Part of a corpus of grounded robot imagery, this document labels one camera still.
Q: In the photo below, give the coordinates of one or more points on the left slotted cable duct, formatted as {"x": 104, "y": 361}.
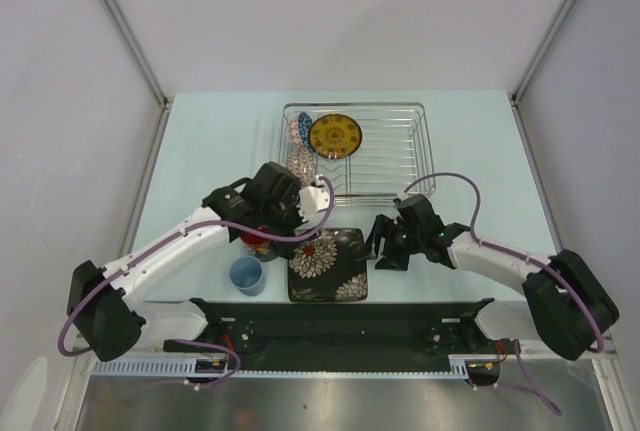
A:
{"x": 169, "y": 367}

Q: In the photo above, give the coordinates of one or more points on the light blue plastic cup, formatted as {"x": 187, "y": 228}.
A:
{"x": 247, "y": 276}

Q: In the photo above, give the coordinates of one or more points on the black floral square plate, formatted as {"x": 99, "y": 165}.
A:
{"x": 331, "y": 267}

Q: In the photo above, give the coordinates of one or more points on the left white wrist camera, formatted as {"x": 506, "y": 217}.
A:
{"x": 313, "y": 201}

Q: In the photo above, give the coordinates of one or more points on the yellow patterned round plate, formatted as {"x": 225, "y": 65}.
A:
{"x": 335, "y": 136}

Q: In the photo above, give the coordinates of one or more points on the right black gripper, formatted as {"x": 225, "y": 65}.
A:
{"x": 380, "y": 228}

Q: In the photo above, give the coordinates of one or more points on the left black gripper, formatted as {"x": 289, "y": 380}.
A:
{"x": 288, "y": 232}

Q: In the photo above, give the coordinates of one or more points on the blue triangle patterned bowl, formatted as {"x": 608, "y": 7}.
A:
{"x": 298, "y": 131}

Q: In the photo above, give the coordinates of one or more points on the steel wire dish rack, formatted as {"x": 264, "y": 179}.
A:
{"x": 395, "y": 151}

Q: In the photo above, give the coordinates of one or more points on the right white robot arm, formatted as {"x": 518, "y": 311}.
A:
{"x": 567, "y": 304}

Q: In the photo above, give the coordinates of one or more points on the red patterned white bowl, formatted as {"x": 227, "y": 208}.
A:
{"x": 300, "y": 163}

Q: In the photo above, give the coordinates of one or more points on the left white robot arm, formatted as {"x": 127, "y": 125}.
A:
{"x": 104, "y": 303}

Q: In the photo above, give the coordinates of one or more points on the red and black mug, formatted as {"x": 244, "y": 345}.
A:
{"x": 266, "y": 250}

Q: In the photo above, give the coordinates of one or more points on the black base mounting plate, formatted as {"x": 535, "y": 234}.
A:
{"x": 343, "y": 338}

